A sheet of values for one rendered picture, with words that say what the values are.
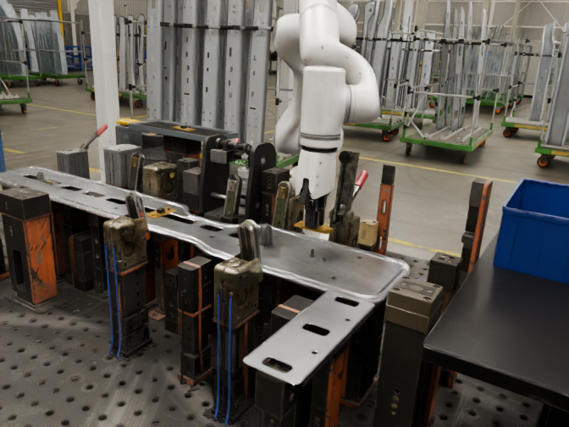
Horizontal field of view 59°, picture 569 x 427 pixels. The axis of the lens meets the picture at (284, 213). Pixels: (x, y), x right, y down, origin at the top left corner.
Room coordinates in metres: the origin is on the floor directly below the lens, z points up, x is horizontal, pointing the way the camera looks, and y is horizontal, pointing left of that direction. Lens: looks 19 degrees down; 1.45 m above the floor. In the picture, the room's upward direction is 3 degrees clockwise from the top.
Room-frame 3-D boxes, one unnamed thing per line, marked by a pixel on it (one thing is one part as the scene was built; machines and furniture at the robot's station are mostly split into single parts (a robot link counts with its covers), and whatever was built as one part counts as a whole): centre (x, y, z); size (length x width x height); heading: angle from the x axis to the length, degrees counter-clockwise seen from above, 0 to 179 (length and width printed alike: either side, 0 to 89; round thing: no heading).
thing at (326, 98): (1.04, -0.07, 1.34); 0.09 x 0.08 x 0.13; 92
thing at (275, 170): (1.35, 0.03, 0.91); 0.07 x 0.05 x 0.42; 149
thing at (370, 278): (1.28, 0.35, 1.00); 1.38 x 0.22 x 0.02; 59
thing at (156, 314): (1.29, 0.33, 0.84); 0.13 x 0.05 x 0.29; 149
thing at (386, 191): (1.12, -0.23, 0.95); 0.03 x 0.01 x 0.50; 59
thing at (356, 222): (1.18, -0.15, 0.88); 0.07 x 0.06 x 0.35; 149
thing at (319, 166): (1.04, -0.07, 1.20); 0.10 x 0.07 x 0.11; 149
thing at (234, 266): (0.89, 0.09, 0.87); 0.12 x 0.09 x 0.35; 149
